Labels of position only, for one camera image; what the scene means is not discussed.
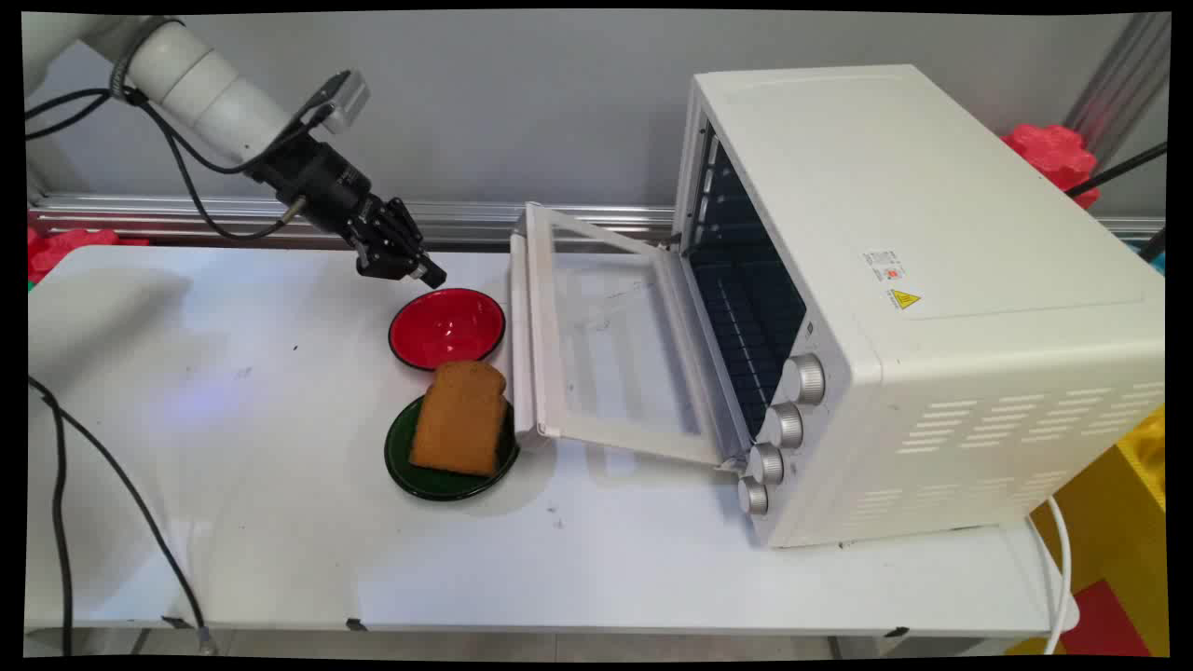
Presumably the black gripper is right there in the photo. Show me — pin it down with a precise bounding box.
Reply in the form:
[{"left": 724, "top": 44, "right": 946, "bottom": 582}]
[{"left": 248, "top": 140, "right": 447, "bottom": 289}]

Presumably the white glass oven door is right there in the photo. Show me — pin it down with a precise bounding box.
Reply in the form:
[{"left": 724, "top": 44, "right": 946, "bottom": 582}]
[{"left": 508, "top": 202, "right": 752, "bottom": 468}]

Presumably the red bowl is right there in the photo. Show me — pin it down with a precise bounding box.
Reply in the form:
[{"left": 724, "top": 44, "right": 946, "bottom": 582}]
[{"left": 388, "top": 288, "right": 507, "bottom": 372}]

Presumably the brown toast slice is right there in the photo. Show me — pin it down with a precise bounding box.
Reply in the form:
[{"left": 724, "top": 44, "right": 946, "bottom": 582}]
[{"left": 408, "top": 361, "right": 510, "bottom": 478}]

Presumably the dark green plate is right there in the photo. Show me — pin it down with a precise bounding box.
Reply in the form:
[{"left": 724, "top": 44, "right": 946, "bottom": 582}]
[{"left": 384, "top": 391, "right": 523, "bottom": 503}]

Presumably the red foam piece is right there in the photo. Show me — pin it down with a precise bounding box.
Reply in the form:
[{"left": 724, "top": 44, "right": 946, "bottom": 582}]
[{"left": 28, "top": 228, "right": 150, "bottom": 285}]

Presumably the white oven label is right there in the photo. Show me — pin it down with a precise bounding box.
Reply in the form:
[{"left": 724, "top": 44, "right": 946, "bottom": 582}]
[{"left": 859, "top": 248, "right": 908, "bottom": 284}]

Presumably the white toaster oven body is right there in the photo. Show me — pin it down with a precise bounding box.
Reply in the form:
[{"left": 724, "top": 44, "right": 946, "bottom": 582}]
[{"left": 673, "top": 63, "right": 1166, "bottom": 549}]

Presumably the red foam block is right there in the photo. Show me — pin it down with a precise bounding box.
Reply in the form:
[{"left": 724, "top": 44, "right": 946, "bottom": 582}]
[{"left": 1002, "top": 123, "right": 1102, "bottom": 211}]

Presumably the yellow foam mat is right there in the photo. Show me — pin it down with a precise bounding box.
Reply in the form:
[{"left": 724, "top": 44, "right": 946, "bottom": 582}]
[{"left": 1007, "top": 405, "right": 1168, "bottom": 658}]

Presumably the red foam floor tile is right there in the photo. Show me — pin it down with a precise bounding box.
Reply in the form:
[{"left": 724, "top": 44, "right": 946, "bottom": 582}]
[{"left": 1063, "top": 580, "right": 1153, "bottom": 658}]

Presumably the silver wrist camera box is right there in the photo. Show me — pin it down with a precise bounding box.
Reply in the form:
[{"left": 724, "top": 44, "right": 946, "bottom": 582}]
[{"left": 317, "top": 70, "right": 372, "bottom": 133}]

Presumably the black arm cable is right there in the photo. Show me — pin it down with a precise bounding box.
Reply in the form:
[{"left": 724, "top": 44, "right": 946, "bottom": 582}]
[{"left": 26, "top": 87, "right": 310, "bottom": 241}]

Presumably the aluminium rail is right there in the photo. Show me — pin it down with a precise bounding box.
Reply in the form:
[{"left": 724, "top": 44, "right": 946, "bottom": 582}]
[{"left": 28, "top": 194, "right": 1166, "bottom": 249}]

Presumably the dark oven wire rack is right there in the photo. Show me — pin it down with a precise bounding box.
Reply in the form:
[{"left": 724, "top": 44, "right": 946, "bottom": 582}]
[{"left": 690, "top": 259, "right": 808, "bottom": 439}]

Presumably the black table cable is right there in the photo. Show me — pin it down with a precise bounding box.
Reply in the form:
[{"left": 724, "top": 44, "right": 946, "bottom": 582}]
[
  {"left": 28, "top": 376, "right": 75, "bottom": 656},
  {"left": 42, "top": 396, "right": 218, "bottom": 654}
]

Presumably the aluminium post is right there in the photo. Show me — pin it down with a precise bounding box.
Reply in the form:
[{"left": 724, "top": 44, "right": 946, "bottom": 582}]
[{"left": 1063, "top": 14, "right": 1171, "bottom": 164}]

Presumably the white power cord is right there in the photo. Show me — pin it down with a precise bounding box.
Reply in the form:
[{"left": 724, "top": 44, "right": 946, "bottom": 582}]
[{"left": 1025, "top": 496, "right": 1074, "bottom": 656}]

